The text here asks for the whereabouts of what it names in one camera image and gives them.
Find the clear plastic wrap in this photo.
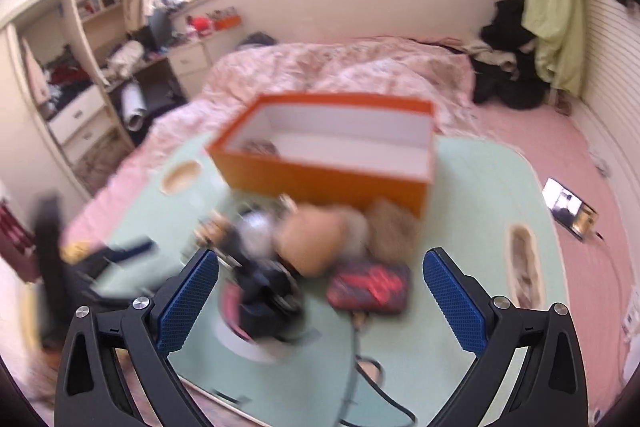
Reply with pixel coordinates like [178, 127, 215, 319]
[235, 210, 277, 259]

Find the black lace-trimmed cloth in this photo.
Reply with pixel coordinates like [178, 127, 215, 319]
[219, 258, 304, 341]

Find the dark red pouch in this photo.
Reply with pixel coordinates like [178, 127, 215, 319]
[326, 260, 411, 315]

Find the tan plush toy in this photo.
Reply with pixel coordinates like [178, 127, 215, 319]
[273, 198, 420, 279]

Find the orange cardboard box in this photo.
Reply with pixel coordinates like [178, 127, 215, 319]
[207, 93, 436, 217]

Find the smartphone on bed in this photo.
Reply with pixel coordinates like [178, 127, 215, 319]
[542, 178, 598, 242]

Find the white drawer cabinet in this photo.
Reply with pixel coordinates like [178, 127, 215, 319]
[167, 26, 246, 101]

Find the black clothes pile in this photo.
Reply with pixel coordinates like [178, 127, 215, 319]
[462, 0, 549, 110]

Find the white slatted wardrobe door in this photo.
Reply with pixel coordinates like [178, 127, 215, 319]
[564, 0, 640, 228]

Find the black charging cable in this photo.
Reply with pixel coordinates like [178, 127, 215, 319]
[339, 311, 419, 427]

